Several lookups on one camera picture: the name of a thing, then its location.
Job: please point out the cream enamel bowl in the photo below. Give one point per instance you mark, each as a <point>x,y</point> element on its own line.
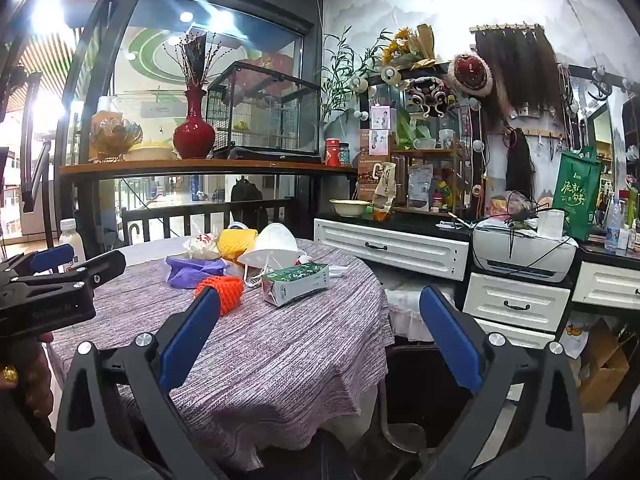
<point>350,207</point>

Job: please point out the cardboard box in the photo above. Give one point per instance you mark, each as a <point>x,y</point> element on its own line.
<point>602,370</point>

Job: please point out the wooden desktop rack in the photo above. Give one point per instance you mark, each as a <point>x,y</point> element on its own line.
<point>452,180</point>

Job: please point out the white box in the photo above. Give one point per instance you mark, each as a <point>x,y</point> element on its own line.
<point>550,224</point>

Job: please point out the white red wrapper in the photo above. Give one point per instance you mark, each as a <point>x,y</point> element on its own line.
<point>303,260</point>

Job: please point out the clear water bottle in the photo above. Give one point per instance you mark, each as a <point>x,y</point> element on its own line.
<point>614,230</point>

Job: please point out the green tote bag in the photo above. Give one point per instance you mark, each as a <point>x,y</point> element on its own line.
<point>577,195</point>

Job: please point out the amber glass lotus ornament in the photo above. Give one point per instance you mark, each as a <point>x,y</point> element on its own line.
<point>112,135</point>

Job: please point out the black wooden railing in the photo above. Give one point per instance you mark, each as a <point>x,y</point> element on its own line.
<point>200,212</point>

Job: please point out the red embroidered hat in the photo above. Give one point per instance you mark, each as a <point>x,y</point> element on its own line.
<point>470,74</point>

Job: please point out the black hair bundle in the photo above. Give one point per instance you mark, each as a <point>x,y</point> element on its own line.
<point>520,165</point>

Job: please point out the purple woven tablecloth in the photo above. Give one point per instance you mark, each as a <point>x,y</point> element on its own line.
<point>260,360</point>

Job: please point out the black white opera headdress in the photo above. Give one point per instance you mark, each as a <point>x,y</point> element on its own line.
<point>430,97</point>

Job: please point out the brown printed box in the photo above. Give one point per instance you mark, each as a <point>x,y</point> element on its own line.
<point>366,175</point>

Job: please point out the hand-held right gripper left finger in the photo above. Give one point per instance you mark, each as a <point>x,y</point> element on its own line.
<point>192,335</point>

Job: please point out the white frilled cloth cover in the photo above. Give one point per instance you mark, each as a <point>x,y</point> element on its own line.
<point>407,312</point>

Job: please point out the white red-print plastic bag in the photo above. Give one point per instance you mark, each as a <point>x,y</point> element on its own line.
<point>200,247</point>

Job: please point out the purple plastic bag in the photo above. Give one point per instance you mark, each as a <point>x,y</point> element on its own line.
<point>192,272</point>

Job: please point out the white blue paper cup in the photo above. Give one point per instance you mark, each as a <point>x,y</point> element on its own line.
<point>243,226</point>

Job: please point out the black backpack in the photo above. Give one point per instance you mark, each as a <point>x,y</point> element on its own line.
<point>246,200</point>

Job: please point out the yellow lidded bowl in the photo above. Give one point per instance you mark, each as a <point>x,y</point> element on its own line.
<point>150,151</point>

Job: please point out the hanging brown hair extensions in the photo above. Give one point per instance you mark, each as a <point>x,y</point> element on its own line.
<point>515,75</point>

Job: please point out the white duck-print bag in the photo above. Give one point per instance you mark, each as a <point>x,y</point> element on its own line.
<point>575,335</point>

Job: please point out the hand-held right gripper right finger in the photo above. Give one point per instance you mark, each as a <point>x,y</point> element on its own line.
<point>447,335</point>

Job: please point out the bulb-lit vanity mirror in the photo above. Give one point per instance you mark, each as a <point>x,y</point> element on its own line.
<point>425,125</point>

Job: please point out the person's left hand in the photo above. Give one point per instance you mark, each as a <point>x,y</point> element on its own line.
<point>25,365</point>

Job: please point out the brown paper snack bag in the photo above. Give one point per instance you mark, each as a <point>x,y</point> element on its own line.
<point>385,192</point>

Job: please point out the white drawer vanity cabinet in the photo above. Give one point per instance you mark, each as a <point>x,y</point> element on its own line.
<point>390,250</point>

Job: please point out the green white carton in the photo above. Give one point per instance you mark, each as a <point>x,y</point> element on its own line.
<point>295,284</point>

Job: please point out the wooden ledge shelf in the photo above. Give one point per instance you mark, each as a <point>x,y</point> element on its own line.
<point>200,166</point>

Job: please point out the dried branches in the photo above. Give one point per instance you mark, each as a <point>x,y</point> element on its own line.
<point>192,60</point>

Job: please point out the white cup-shaped face mask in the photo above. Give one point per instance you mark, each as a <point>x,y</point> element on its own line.
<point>272,250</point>

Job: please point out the dark trash bin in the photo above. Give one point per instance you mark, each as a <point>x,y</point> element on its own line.
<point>425,390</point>

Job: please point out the green bamboo plant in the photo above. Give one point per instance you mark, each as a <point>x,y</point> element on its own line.
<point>345,75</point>

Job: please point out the white milk bottle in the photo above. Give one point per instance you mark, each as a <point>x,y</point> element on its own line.
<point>72,245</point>

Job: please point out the blue-lid jar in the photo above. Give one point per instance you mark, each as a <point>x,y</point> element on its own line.
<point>344,156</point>

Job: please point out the white printer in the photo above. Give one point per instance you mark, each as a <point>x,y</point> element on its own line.
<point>525,255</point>

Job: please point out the red vase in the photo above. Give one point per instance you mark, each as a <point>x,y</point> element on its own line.
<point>194,135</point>

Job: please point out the sunflower bouquet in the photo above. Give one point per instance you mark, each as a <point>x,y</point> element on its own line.
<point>407,47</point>

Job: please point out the white mug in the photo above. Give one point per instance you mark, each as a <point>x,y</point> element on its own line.
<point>446,139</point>

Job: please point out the red can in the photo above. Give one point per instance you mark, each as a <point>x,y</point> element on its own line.
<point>332,155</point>

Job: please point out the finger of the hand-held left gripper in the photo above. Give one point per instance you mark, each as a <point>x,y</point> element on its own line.
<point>102,266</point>
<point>52,257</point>

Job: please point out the yellow foam fruit net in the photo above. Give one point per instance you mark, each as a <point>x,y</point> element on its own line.
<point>237,245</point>

